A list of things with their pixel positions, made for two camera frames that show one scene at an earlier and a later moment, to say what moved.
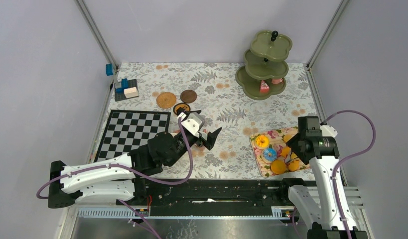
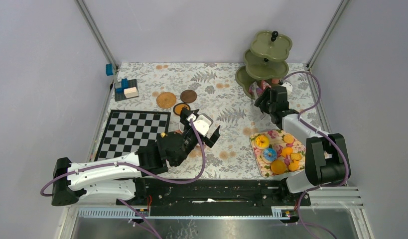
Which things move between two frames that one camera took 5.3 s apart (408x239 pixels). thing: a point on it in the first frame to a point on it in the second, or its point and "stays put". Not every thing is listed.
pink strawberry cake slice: [264, 87] stays put
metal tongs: [290, 158] to [261, 102]
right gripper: [297, 137] to [268, 93]
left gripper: [211, 138] stays put
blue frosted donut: [269, 154] stays put
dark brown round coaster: [188, 96] stays put
